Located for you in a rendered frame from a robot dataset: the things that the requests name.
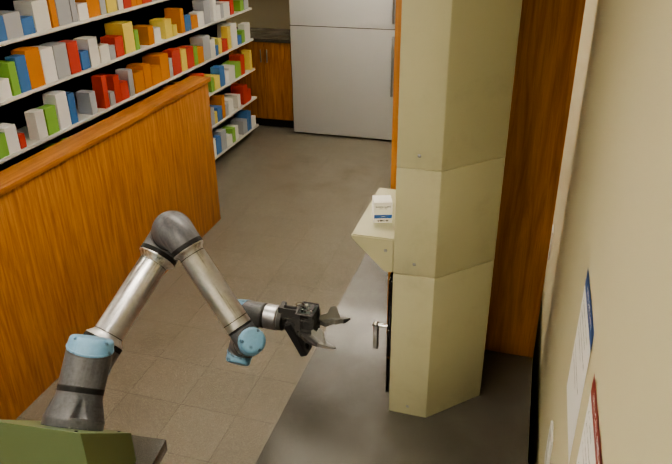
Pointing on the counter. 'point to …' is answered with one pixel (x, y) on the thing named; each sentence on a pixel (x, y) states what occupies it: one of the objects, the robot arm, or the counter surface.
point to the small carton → (382, 208)
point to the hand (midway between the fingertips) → (343, 335)
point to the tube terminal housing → (442, 284)
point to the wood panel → (527, 143)
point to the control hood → (377, 235)
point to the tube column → (457, 60)
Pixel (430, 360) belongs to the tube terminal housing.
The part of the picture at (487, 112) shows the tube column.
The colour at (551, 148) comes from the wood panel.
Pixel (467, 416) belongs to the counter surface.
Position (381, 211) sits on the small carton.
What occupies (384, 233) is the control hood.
